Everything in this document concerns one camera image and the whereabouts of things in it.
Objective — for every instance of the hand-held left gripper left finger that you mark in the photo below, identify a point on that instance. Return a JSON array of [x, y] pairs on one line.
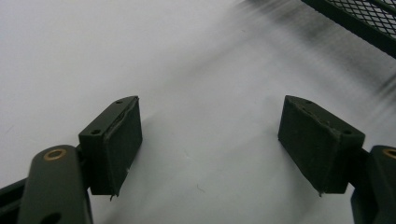
[[109, 149]]

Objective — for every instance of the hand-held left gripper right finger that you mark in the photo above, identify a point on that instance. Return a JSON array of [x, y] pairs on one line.
[[314, 143]]

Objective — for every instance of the black metal mesh basket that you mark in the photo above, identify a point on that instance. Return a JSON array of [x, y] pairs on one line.
[[364, 18]]

